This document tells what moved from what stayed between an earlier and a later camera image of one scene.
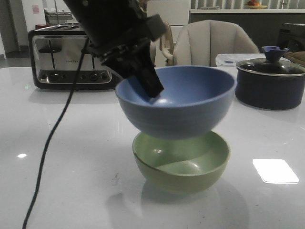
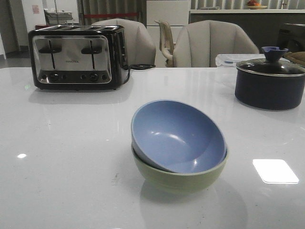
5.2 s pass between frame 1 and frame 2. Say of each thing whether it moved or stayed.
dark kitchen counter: stayed
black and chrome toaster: stayed
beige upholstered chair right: stayed
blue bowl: moved
